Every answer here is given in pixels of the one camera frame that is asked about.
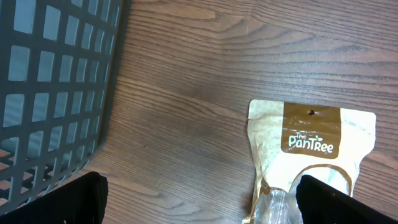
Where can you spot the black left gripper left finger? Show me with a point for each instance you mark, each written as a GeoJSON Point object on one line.
{"type": "Point", "coordinates": [83, 200]}

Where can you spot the brown snack pouch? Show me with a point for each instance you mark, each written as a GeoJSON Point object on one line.
{"type": "Point", "coordinates": [289, 140]}

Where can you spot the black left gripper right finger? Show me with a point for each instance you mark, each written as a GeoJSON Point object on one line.
{"type": "Point", "coordinates": [320, 203]}

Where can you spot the grey plastic mesh basket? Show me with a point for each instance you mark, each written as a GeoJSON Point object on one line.
{"type": "Point", "coordinates": [59, 63]}

